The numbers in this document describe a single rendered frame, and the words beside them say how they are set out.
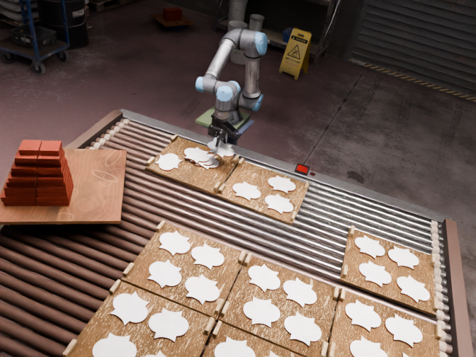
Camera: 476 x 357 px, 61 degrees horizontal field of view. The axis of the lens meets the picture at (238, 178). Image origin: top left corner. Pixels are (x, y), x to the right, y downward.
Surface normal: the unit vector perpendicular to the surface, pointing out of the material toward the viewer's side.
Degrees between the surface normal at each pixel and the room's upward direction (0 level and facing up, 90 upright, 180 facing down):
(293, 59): 77
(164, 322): 0
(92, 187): 0
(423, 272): 0
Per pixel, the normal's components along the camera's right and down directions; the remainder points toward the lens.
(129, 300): 0.15, -0.77
